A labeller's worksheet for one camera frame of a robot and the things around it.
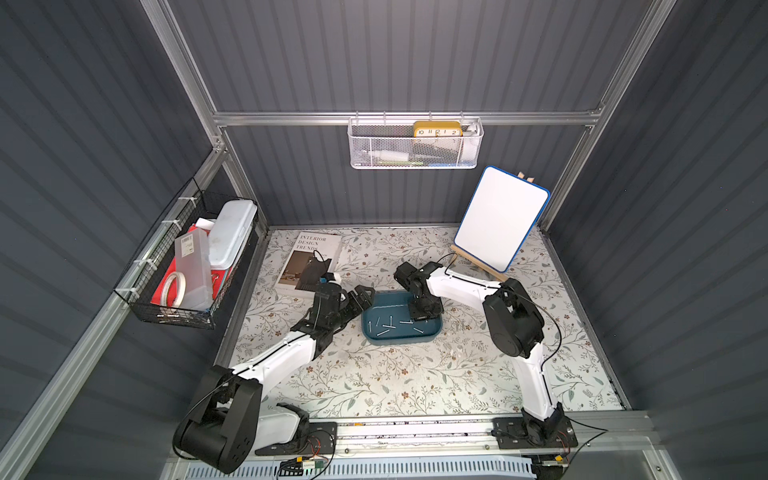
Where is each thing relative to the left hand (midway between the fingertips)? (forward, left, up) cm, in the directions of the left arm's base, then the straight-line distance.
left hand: (369, 297), depth 86 cm
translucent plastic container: (-2, +40, +19) cm, 45 cm away
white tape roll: (-11, +38, +21) cm, 45 cm away
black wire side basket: (-10, +46, +23) cm, 52 cm away
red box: (-5, +35, +16) cm, 39 cm away
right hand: (0, -18, -12) cm, 22 cm away
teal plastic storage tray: (-1, -6, -12) cm, 13 cm away
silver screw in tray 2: (-3, 0, -13) cm, 13 cm away
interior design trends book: (+29, +17, -10) cm, 35 cm away
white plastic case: (+6, +34, +21) cm, 41 cm away
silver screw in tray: (-5, -4, -12) cm, 14 cm away
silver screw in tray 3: (-5, -14, -11) cm, 19 cm away
